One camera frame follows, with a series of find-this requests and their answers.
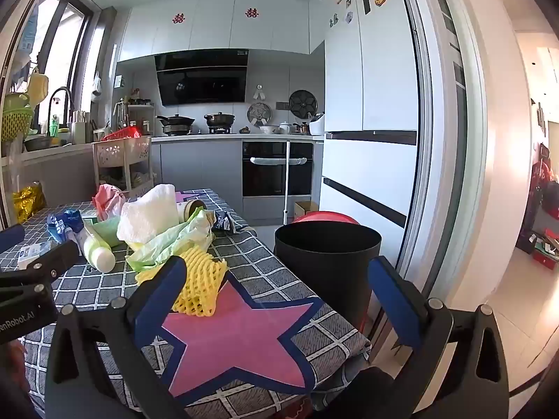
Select light green plastic bag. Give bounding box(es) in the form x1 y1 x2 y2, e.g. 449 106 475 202
126 208 216 271

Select white plastic bag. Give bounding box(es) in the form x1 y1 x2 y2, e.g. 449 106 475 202
117 184 181 245

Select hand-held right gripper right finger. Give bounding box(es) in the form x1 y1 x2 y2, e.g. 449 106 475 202
368 255 511 419

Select dark cooking pot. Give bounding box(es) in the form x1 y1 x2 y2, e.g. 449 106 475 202
204 112 235 128

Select beige storage cart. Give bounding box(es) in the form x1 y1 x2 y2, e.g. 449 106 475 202
93 136 154 197

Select white wall cabinets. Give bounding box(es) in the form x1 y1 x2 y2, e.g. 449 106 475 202
118 0 326 63

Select black trash bin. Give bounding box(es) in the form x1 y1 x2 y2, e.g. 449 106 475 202
274 222 382 330

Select sliding door frame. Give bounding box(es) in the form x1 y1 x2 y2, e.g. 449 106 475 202
393 0 487 280

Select black wok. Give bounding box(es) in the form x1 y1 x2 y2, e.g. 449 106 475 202
156 113 196 128

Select small white blue box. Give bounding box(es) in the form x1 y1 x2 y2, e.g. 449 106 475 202
17 244 53 270

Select gold foil bag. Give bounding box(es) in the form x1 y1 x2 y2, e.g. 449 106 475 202
12 182 46 224

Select pale yellow plastic cup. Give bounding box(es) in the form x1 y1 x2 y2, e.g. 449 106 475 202
27 70 49 105

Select dark snack packet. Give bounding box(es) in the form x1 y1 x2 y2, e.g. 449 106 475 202
212 211 237 233

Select pink plastic bag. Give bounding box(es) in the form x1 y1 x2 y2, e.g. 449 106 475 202
93 184 127 221

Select black built-in oven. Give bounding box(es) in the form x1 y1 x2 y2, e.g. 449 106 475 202
241 140 314 198

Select white refrigerator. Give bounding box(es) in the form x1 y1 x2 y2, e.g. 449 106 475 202
319 0 420 267

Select round black rack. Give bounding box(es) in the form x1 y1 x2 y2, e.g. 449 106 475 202
289 89 318 116

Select black kitchen faucet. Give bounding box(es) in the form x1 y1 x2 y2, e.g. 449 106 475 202
47 86 75 134

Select checked star-print tablecloth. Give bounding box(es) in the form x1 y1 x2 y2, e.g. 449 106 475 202
0 190 372 419

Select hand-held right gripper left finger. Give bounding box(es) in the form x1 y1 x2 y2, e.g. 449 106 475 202
44 255 190 419

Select black range hood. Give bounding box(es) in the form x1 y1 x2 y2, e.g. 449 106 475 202
154 49 249 106

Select green colander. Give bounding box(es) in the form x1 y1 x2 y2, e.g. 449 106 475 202
1 93 35 141

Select white plastic bottle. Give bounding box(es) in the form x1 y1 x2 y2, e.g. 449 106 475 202
75 222 116 272

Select red plastic stool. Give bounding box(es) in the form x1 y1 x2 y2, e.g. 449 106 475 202
292 211 361 226

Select cardboard box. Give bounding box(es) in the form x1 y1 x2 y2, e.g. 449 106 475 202
294 201 319 221

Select red plastic basket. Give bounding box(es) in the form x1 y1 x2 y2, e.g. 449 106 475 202
102 126 144 141

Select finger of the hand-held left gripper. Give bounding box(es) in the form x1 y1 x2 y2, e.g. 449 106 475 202
0 225 26 251
0 240 80 293

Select blue snack packet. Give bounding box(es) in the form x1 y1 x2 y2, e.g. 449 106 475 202
47 209 85 243

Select yellow foam fruit net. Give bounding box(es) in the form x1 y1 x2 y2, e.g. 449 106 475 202
135 244 228 318

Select gas stove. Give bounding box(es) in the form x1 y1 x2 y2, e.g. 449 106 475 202
162 126 232 136

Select paper cup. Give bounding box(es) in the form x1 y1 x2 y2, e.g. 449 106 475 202
177 199 208 223

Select white utensil holder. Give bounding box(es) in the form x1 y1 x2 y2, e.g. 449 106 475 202
71 111 90 144

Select white mop pole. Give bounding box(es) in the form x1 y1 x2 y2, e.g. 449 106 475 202
283 140 292 227

